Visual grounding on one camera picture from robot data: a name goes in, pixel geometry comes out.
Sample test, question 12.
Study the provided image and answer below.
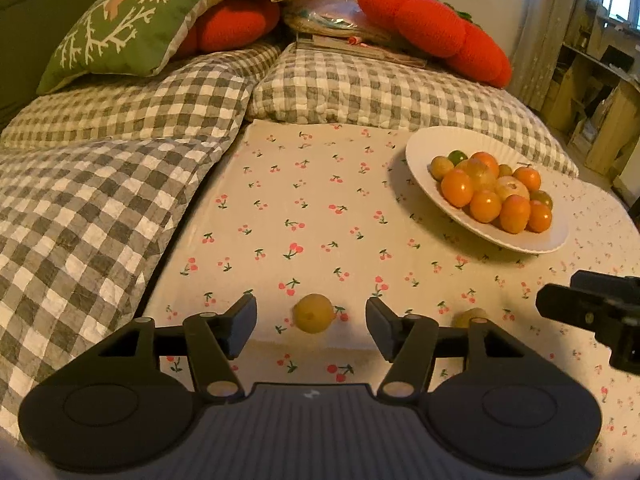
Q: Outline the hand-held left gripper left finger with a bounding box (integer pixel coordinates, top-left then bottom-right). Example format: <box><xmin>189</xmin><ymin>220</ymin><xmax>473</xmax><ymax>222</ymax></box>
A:
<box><xmin>97</xmin><ymin>293</ymin><xmax>259</xmax><ymax>405</ymax></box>

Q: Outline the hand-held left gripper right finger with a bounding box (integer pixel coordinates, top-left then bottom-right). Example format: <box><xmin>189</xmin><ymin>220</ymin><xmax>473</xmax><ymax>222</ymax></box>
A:
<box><xmin>366</xmin><ymin>296</ymin><xmax>538</xmax><ymax>404</ymax></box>

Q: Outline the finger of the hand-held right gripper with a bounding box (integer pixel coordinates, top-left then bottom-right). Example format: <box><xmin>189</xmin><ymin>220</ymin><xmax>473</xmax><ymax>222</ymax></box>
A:
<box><xmin>571</xmin><ymin>270</ymin><xmax>640</xmax><ymax>297</ymax></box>
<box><xmin>536</xmin><ymin>282</ymin><xmax>628</xmax><ymax>335</ymax></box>

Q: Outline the orange tangerine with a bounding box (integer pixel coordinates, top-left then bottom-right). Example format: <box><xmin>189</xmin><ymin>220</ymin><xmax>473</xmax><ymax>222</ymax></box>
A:
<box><xmin>440</xmin><ymin>169</ymin><xmax>475</xmax><ymax>208</ymax></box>
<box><xmin>470</xmin><ymin>151</ymin><xmax>500</xmax><ymax>176</ymax></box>
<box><xmin>499</xmin><ymin>194</ymin><xmax>532</xmax><ymax>234</ymax></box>
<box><xmin>513</xmin><ymin>166</ymin><xmax>542</xmax><ymax>192</ymax></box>
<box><xmin>527</xmin><ymin>200</ymin><xmax>554</xmax><ymax>234</ymax></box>
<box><xmin>469</xmin><ymin>189</ymin><xmax>503</xmax><ymax>224</ymax></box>

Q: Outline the white plate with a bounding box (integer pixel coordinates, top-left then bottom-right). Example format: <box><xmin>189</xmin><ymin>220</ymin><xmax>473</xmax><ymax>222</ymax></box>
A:
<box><xmin>405</xmin><ymin>126</ymin><xmax>571</xmax><ymax>254</ymax></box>

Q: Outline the pale apple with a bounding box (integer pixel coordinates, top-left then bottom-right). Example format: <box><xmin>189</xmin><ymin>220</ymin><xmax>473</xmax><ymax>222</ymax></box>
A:
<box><xmin>494</xmin><ymin>176</ymin><xmax>531</xmax><ymax>203</ymax></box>

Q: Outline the large round yellow pear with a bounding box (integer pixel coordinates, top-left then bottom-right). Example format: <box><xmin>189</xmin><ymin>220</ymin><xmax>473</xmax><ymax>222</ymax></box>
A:
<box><xmin>456</xmin><ymin>159</ymin><xmax>497</xmax><ymax>192</ymax></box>

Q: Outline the cherry print cloth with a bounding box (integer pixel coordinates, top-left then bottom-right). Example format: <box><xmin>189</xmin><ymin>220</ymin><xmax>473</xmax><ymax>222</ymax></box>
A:
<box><xmin>142</xmin><ymin>119</ymin><xmax>640</xmax><ymax>471</ymax></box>

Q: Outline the wooden shelf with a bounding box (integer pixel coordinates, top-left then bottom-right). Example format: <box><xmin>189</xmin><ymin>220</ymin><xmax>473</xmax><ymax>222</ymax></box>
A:
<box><xmin>542</xmin><ymin>5</ymin><xmax>640</xmax><ymax>196</ymax></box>

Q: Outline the large grey gingham quilt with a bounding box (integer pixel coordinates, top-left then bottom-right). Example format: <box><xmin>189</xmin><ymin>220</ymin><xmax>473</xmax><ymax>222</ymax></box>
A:
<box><xmin>0</xmin><ymin>135</ymin><xmax>238</xmax><ymax>441</ymax></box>

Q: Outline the grey gingham cushion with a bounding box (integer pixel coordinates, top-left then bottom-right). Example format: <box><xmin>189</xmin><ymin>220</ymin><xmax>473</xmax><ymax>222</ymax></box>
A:
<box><xmin>245</xmin><ymin>42</ymin><xmax>581</xmax><ymax>178</ymax></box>
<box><xmin>0</xmin><ymin>42</ymin><xmax>283</xmax><ymax>151</ymax></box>

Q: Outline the beige curtain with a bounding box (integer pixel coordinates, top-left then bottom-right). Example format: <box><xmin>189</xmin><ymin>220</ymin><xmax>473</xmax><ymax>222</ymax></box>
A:
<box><xmin>510</xmin><ymin>0</ymin><xmax>591</xmax><ymax>111</ymax></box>

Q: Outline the orange pumpkin cushion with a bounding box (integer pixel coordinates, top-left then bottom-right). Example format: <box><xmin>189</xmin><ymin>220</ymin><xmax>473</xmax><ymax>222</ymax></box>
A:
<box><xmin>175</xmin><ymin>0</ymin><xmax>281</xmax><ymax>58</ymax></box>

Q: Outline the red tomato-shaped cushion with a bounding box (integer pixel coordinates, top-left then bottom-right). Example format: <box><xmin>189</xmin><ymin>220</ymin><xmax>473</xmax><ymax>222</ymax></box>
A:
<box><xmin>357</xmin><ymin>0</ymin><xmax>513</xmax><ymax>90</ymax></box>

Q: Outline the clear plastic bag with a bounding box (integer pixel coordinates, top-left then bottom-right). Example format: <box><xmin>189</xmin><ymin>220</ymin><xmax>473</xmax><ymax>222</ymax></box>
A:
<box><xmin>282</xmin><ymin>0</ymin><xmax>396</xmax><ymax>43</ymax></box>

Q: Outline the green tree-pattern cushion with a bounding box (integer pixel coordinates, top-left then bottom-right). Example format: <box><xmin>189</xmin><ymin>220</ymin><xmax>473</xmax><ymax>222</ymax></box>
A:
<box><xmin>36</xmin><ymin>0</ymin><xmax>238</xmax><ymax>96</ymax></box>

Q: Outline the green sofa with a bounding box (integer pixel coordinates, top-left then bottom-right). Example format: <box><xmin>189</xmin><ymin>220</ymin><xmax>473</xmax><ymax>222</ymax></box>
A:
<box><xmin>0</xmin><ymin>0</ymin><xmax>126</xmax><ymax>131</ymax></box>

